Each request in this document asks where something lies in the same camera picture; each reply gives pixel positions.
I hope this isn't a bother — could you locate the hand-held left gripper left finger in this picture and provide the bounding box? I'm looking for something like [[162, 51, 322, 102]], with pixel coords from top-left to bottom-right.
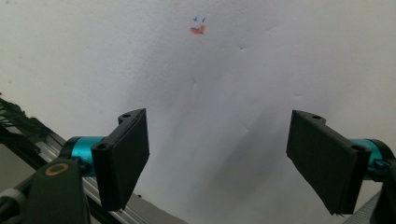
[[64, 107, 150, 213]]

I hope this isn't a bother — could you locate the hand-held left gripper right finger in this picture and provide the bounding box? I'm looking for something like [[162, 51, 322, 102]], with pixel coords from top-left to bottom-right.
[[285, 109, 385, 217]]

